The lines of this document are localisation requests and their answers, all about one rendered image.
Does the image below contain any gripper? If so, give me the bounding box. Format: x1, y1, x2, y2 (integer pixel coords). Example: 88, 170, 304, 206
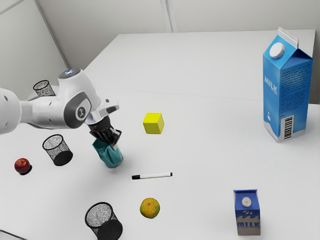
87, 116, 123, 151

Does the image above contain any teal faceted mug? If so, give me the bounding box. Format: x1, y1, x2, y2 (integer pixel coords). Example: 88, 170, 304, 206
92, 138, 124, 169

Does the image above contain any yellow cube block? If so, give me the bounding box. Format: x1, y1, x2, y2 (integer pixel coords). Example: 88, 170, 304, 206
142, 112, 165, 135

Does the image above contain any white marker pen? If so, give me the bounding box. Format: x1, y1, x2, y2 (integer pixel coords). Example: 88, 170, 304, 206
131, 171, 173, 181

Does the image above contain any black mesh pen holder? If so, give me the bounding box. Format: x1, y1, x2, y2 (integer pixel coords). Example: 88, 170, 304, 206
84, 201, 124, 240
42, 134, 74, 167
33, 79, 57, 97

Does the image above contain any orange fruit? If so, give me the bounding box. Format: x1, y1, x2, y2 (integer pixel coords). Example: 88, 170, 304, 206
139, 197, 161, 219

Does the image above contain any red apple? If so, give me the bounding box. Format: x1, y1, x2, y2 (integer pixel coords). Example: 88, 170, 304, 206
14, 157, 31, 174

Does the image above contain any small blue milk carton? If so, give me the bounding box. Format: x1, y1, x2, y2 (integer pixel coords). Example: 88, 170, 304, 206
233, 188, 262, 237

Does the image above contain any large blue milk carton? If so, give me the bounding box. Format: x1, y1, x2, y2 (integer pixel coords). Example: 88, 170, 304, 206
262, 26, 314, 144

